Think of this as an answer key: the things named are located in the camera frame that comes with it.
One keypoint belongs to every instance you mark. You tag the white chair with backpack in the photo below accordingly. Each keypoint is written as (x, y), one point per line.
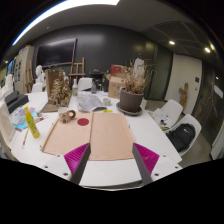
(191, 120)

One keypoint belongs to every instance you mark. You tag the cardboard box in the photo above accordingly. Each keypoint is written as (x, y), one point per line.
(115, 84)

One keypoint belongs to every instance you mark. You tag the clear bottle with green label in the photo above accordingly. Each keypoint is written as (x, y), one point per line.
(74, 88)

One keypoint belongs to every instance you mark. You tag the white chair with papers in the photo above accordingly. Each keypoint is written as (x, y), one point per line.
(167, 116)

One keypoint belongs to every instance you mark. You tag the wooden figure sculpture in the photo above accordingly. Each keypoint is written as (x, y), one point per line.
(183, 95)

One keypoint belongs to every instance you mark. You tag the black backpack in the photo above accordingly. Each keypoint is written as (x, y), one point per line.
(182, 136)

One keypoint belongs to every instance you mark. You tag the wooden easel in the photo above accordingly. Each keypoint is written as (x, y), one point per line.
(77, 71)

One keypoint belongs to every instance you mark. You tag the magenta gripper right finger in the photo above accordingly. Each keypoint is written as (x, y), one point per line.
(146, 161)

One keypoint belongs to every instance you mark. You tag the pencil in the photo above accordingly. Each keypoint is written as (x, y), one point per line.
(25, 137)

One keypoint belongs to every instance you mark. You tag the white plaster bust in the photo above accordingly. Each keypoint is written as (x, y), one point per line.
(40, 75)

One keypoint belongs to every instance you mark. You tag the black box stack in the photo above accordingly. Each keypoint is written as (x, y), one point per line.
(15, 100)

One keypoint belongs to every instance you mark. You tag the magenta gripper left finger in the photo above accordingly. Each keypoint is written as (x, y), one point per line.
(77, 160)

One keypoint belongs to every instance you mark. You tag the newspaper sheet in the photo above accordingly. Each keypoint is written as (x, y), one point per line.
(89, 102)

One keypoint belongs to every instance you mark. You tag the small white cup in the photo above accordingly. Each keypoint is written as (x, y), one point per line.
(107, 101)

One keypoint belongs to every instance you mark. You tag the dark red round coaster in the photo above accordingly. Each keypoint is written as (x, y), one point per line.
(83, 121)

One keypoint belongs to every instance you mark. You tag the dark pot with dried plant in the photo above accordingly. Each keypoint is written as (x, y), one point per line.
(135, 77)

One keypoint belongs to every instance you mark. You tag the white chair behind table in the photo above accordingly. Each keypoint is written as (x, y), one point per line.
(84, 84)

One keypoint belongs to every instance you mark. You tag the patterned ceramic mug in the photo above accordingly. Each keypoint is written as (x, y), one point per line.
(65, 115)

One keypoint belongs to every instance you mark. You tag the brown cardboard mat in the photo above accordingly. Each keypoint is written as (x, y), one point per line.
(108, 134)

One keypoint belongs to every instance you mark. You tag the colourful picture book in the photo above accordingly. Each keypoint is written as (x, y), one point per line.
(18, 118)

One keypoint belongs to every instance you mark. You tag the yellow plastic bottle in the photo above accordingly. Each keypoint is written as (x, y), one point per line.
(31, 124)

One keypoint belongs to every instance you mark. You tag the black wall screen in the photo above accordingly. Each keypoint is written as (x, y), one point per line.
(56, 53)

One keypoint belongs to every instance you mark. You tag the dark round plant saucer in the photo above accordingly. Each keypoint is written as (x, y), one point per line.
(139, 112)

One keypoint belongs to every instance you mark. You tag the brown dried plant box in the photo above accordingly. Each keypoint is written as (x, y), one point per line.
(58, 90)

